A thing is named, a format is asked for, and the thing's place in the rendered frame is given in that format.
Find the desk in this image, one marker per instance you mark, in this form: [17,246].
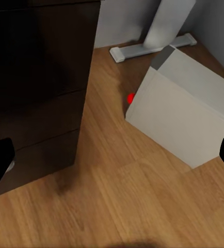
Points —
[170,17]

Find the cabinet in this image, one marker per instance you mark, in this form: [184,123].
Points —
[45,59]

